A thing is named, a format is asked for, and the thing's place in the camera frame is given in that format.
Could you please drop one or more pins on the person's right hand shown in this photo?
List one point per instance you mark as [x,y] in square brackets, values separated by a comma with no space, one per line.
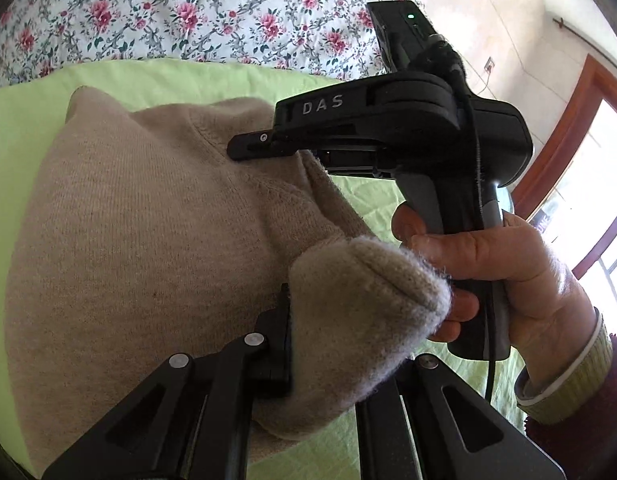
[551,317]

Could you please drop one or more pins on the beige knit sweater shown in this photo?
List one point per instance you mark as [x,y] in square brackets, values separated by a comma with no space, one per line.
[143,239]

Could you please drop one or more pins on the person's right forearm sleeve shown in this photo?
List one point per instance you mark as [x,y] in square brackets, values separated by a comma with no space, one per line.
[574,418]

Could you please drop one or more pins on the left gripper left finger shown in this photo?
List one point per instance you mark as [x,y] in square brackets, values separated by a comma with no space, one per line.
[191,417]

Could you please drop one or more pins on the wooden door frame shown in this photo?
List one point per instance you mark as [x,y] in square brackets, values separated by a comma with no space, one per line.
[595,85]

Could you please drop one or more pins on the green bed sheet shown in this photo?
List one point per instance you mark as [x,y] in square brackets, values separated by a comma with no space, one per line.
[31,115]

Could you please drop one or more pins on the floral quilt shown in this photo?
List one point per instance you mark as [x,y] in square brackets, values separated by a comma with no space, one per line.
[330,38]

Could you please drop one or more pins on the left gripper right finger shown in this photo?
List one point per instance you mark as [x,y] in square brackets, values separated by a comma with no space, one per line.
[425,422]

